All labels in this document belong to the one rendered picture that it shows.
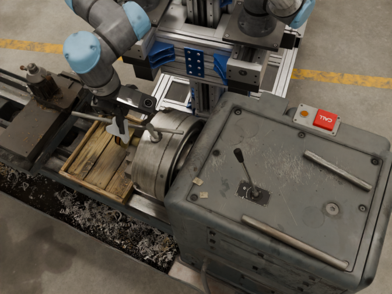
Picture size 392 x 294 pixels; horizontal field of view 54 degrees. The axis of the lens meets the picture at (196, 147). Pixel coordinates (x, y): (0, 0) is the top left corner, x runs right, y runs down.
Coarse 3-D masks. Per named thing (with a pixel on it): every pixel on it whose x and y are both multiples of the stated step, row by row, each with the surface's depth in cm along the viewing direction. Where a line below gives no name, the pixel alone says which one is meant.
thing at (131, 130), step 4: (128, 128) 135; (132, 128) 135; (132, 132) 133; (116, 136) 135; (132, 136) 133; (136, 136) 134; (116, 140) 135; (120, 140) 135; (132, 140) 134; (136, 140) 133; (120, 144) 136; (124, 144) 134; (128, 144) 133; (132, 144) 134; (136, 144) 133; (124, 148) 136
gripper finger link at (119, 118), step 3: (117, 114) 96; (120, 114) 95; (117, 117) 96; (120, 117) 96; (123, 117) 97; (117, 120) 96; (120, 120) 96; (123, 120) 98; (117, 123) 97; (120, 123) 97; (123, 123) 98; (117, 126) 98; (120, 126) 97; (123, 126) 98; (120, 129) 99; (123, 129) 99; (120, 132) 100; (123, 132) 100
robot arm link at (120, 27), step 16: (112, 0) 83; (96, 16) 81; (112, 16) 79; (128, 16) 79; (144, 16) 80; (96, 32) 79; (112, 32) 78; (128, 32) 79; (144, 32) 82; (112, 48) 79; (128, 48) 82
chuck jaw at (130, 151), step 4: (128, 148) 133; (132, 148) 133; (128, 152) 132; (132, 152) 132; (128, 156) 131; (132, 156) 131; (128, 160) 130; (132, 160) 130; (128, 164) 133; (128, 168) 128; (124, 172) 128; (128, 172) 127; (128, 176) 129; (136, 184) 127
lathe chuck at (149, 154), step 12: (168, 108) 129; (156, 120) 122; (168, 120) 122; (180, 120) 123; (144, 132) 120; (144, 144) 119; (156, 144) 118; (144, 156) 119; (156, 156) 118; (132, 168) 121; (144, 168) 120; (156, 168) 118; (132, 180) 125; (144, 180) 122; (144, 192) 129
